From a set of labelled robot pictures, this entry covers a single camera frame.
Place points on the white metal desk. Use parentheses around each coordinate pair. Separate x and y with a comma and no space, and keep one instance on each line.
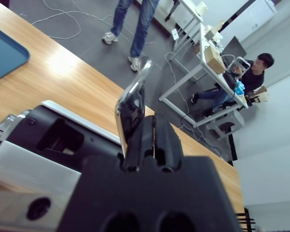
(217,77)

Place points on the blue plastic tray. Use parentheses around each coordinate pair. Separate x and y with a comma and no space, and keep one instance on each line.
(4,55)

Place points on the grey plastic stool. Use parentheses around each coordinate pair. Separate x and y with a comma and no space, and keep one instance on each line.
(234,119)

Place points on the white coffee machine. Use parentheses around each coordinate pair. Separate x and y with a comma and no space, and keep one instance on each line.
(26,166)

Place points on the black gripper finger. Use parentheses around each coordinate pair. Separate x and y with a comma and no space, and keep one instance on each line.
(141,147)
(168,149)

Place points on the silver machine lever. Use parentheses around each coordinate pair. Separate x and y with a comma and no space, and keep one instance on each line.
(129,108)

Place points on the small cardboard box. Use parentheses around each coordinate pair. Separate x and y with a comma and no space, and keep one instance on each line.
(213,59)

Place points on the black barred frame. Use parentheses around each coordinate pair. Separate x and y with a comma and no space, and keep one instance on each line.
(246,217)

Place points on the seated person in black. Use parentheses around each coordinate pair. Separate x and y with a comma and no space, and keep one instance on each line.
(253,77)

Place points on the standing person in jeans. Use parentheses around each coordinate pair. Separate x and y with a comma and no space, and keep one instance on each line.
(141,26)

